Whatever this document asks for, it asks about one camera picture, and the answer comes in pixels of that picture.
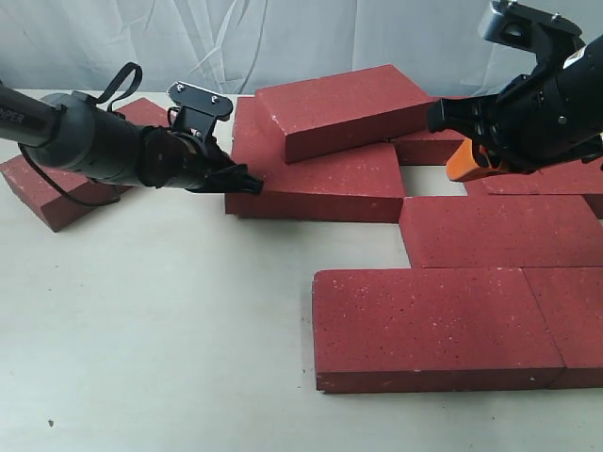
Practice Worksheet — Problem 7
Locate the tilted red brick top back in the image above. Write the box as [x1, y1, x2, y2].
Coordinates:
[255, 64, 434, 164]

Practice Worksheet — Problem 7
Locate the blue-grey backdrop cloth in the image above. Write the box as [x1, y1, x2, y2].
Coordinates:
[1, 1, 535, 96]

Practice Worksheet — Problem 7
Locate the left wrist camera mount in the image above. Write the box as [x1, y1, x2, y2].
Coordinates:
[167, 81, 234, 142]

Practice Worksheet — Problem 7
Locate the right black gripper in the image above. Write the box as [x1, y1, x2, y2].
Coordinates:
[427, 39, 602, 182]

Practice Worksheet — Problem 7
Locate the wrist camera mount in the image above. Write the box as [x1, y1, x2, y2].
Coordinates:
[167, 81, 234, 142]
[478, 1, 585, 73]

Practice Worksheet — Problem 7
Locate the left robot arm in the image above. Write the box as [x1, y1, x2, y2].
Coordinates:
[1, 82, 263, 194]

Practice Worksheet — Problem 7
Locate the red brick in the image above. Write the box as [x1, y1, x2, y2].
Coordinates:
[1, 97, 168, 232]
[524, 267, 602, 390]
[232, 96, 285, 156]
[399, 195, 602, 268]
[464, 159, 602, 219]
[224, 143, 405, 223]
[255, 64, 434, 164]
[312, 267, 564, 394]
[389, 128, 465, 166]

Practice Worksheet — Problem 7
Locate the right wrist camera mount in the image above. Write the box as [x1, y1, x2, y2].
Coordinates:
[478, 1, 585, 73]

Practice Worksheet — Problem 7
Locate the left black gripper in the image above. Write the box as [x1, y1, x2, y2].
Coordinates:
[140, 127, 263, 194]

